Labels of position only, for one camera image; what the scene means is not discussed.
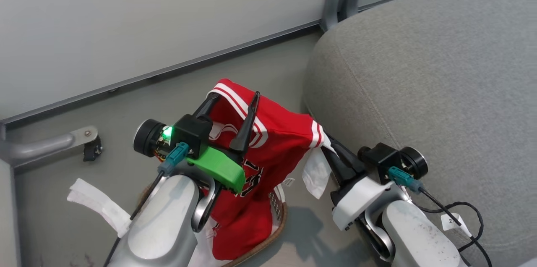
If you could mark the grey partition bottom rail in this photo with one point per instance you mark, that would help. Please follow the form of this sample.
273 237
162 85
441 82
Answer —
168 69

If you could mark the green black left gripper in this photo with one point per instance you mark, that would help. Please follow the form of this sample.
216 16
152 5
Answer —
218 168

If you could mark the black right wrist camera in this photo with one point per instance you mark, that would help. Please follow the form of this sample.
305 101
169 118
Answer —
402 158

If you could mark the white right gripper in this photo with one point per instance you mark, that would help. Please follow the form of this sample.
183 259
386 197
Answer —
361 200

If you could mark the grey fabric sofa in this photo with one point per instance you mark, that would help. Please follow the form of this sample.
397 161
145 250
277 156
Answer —
440 90

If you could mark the black caster wheel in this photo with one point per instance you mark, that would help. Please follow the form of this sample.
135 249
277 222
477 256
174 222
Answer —
93 149

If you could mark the grey partition foot bar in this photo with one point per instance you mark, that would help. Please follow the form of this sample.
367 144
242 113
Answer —
37 146

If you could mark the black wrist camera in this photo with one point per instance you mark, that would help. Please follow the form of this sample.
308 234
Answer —
402 158
147 137

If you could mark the white laundry basket brown rim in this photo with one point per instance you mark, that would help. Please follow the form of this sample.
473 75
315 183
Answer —
277 225

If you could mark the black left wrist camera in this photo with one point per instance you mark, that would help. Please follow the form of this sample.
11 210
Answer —
147 137

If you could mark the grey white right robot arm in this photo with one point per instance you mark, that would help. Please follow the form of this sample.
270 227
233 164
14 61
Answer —
419 237

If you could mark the red basketball jersey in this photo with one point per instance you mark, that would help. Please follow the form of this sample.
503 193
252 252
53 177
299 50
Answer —
277 145

